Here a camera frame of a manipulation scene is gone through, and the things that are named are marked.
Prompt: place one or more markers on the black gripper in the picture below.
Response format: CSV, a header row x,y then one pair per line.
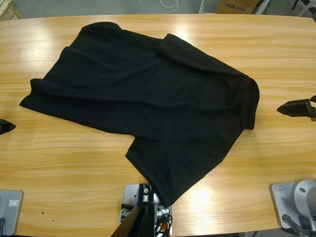
x,y
313,111

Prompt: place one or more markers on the black T-shirt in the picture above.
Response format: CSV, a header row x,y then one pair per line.
x,y
148,98

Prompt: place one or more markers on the dark camera post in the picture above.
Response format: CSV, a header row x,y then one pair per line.
x,y
145,197

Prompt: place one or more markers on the cardboard box with AUX print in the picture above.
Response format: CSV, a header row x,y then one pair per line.
x,y
234,7

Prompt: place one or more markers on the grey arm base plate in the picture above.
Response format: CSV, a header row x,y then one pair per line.
x,y
12,212
284,205

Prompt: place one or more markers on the white mount block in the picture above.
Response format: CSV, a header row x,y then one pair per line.
x,y
129,192

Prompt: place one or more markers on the silver metal clamp fitting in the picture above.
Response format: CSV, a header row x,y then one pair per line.
x,y
124,214
163,213

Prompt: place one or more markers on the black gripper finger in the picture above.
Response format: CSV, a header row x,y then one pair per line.
x,y
6,126

